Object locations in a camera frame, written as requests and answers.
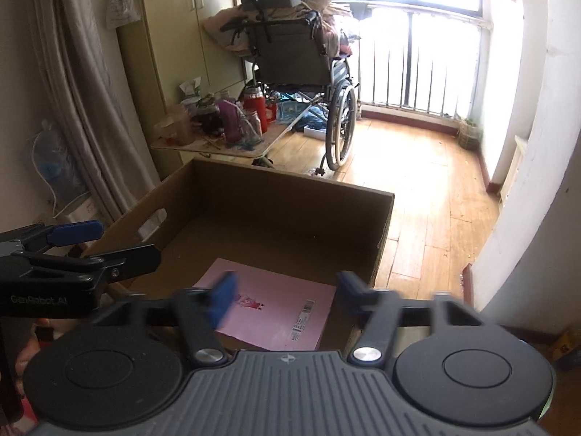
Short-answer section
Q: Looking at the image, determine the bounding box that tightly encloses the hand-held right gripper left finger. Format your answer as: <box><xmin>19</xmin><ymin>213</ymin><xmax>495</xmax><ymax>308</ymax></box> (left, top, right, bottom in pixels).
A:
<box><xmin>91</xmin><ymin>271</ymin><xmax>239</xmax><ymax>368</ymax></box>

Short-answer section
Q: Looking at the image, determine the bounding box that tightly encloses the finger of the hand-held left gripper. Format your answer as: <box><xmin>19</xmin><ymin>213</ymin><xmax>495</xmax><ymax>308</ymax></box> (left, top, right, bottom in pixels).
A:
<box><xmin>20</xmin><ymin>220</ymin><xmax>104</xmax><ymax>255</ymax></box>
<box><xmin>25</xmin><ymin>244</ymin><xmax>162</xmax><ymax>284</ymax></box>

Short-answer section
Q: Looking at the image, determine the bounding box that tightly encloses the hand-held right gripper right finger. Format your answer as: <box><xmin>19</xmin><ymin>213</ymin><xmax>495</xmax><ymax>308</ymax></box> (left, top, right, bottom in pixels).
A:
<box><xmin>336</xmin><ymin>271</ymin><xmax>486</xmax><ymax>367</ymax></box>

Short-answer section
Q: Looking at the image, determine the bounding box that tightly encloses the pink book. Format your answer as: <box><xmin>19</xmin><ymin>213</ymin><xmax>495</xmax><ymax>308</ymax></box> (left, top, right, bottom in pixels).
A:
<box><xmin>195</xmin><ymin>258</ymin><xmax>337</xmax><ymax>352</ymax></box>

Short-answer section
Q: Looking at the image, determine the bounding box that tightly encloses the brown cardboard box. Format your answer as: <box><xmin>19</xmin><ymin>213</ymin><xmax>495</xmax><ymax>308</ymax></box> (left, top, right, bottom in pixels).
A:
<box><xmin>79</xmin><ymin>158</ymin><xmax>395</xmax><ymax>353</ymax></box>

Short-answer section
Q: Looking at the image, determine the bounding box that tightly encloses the white water dispenser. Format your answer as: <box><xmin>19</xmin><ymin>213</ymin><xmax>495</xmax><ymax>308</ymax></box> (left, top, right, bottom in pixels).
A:
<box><xmin>53</xmin><ymin>191</ymin><xmax>99</xmax><ymax>229</ymax></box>

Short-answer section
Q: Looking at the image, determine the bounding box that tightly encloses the bagged blue water jug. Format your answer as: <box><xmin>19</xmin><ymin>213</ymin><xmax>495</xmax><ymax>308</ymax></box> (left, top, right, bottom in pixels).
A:
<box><xmin>31</xmin><ymin>120</ymin><xmax>88</xmax><ymax>206</ymax></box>

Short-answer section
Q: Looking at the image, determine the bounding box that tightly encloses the pink translucent tumbler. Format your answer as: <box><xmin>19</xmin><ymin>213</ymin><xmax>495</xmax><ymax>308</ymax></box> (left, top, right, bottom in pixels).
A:
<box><xmin>169</xmin><ymin>104</ymin><xmax>194</xmax><ymax>146</ymax></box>

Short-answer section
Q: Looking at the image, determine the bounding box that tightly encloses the wooden folding table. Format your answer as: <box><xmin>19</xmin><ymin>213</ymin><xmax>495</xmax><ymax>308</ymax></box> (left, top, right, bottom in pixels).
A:
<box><xmin>151</xmin><ymin>99</ymin><xmax>315</xmax><ymax>168</ymax></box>

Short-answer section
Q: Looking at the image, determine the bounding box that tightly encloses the grey curtain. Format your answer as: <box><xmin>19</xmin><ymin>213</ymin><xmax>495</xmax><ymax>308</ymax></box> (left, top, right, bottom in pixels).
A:
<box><xmin>27</xmin><ymin>0</ymin><xmax>161</xmax><ymax>229</ymax></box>

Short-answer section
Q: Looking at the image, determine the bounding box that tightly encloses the dark glass jar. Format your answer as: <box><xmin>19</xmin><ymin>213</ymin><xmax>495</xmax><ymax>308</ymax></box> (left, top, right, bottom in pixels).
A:
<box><xmin>193</xmin><ymin>99</ymin><xmax>223</xmax><ymax>136</ymax></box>

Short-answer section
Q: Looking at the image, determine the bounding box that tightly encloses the purple bottle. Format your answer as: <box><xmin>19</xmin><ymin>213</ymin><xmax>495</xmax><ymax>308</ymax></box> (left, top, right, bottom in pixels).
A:
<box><xmin>219</xmin><ymin>98</ymin><xmax>244</xmax><ymax>143</ymax></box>

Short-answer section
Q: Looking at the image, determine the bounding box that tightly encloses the clear glass jar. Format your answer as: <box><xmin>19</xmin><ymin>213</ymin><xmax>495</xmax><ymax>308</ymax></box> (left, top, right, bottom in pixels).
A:
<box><xmin>238</xmin><ymin>111</ymin><xmax>264</xmax><ymax>146</ymax></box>

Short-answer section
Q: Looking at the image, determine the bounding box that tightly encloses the white green tissue box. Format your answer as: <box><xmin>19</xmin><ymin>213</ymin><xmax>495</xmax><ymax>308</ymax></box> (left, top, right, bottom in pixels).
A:
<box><xmin>178</xmin><ymin>77</ymin><xmax>203</xmax><ymax>101</ymax></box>

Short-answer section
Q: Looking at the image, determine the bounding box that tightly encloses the blue plastic bag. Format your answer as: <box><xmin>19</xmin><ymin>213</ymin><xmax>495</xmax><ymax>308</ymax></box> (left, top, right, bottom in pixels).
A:
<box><xmin>272</xmin><ymin>93</ymin><xmax>328</xmax><ymax>138</ymax></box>

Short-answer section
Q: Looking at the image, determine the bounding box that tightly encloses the red thermos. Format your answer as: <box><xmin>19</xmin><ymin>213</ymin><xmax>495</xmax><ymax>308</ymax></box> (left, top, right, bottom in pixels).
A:
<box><xmin>244</xmin><ymin>85</ymin><xmax>269</xmax><ymax>129</ymax></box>

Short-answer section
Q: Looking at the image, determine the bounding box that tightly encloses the woven plant pot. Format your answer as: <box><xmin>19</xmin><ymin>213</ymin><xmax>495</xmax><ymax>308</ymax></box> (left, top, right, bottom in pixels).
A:
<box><xmin>456</xmin><ymin>118</ymin><xmax>480</xmax><ymax>150</ymax></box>

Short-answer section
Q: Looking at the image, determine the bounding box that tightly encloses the grey wheelchair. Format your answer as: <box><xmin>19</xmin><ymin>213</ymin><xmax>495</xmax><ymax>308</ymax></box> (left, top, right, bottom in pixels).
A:
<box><xmin>220</xmin><ymin>9</ymin><xmax>362</xmax><ymax>176</ymax></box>

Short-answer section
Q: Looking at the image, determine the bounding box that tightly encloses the black balcony railing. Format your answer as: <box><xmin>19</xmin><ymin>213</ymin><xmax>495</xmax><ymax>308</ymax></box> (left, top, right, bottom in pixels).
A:
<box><xmin>338</xmin><ymin>0</ymin><xmax>494</xmax><ymax>120</ymax></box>

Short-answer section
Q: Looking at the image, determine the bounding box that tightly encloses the pile of clothes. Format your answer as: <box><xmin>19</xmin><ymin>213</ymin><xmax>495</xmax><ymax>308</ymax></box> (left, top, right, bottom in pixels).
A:
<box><xmin>202</xmin><ymin>0</ymin><xmax>364</xmax><ymax>62</ymax></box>

